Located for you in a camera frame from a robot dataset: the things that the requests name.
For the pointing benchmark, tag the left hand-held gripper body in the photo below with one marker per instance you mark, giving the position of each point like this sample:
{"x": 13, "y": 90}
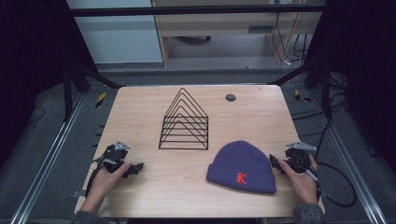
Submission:
{"x": 112, "y": 155}

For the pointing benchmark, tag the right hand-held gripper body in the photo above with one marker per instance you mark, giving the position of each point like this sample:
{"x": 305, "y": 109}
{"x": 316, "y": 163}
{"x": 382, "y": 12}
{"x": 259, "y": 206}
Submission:
{"x": 298, "y": 158}

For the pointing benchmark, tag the blue knitted beanie hat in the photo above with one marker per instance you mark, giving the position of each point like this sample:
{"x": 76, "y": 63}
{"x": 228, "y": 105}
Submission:
{"x": 241, "y": 168}

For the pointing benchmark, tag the person's left hand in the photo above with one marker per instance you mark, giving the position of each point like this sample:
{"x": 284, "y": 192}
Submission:
{"x": 104, "y": 183}

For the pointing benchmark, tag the person's right hand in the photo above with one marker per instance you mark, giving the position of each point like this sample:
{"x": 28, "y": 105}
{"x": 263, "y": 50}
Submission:
{"x": 303, "y": 185}

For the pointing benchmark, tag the yellow black striped tape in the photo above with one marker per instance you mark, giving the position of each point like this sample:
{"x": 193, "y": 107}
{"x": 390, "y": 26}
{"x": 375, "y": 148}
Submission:
{"x": 100, "y": 100}
{"x": 301, "y": 96}

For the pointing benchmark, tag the grey round table grommet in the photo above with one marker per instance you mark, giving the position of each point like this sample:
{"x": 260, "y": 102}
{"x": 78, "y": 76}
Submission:
{"x": 230, "y": 97}

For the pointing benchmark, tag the white cabinet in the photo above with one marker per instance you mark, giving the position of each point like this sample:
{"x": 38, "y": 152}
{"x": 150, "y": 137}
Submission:
{"x": 118, "y": 37}

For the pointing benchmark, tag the black curtain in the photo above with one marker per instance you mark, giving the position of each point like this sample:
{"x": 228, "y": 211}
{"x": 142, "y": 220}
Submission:
{"x": 31, "y": 62}
{"x": 367, "y": 62}

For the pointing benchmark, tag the light wooden desk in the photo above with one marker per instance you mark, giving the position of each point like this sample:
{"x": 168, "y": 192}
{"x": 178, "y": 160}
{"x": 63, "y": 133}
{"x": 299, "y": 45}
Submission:
{"x": 214, "y": 26}

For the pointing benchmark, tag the aluminium floor rail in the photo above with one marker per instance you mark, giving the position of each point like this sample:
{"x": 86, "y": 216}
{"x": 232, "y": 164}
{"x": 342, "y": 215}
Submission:
{"x": 355, "y": 168}
{"x": 49, "y": 155}

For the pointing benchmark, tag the black upright frame post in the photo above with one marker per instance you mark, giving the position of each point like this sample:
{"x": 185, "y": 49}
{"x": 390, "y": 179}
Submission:
{"x": 326, "y": 93}
{"x": 67, "y": 93}

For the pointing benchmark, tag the black diagonal frame strut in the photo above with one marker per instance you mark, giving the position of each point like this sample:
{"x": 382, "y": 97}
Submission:
{"x": 295, "y": 74}
{"x": 99, "y": 76}

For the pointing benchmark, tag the black horizontal frame bar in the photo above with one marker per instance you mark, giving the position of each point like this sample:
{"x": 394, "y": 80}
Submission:
{"x": 186, "y": 11}

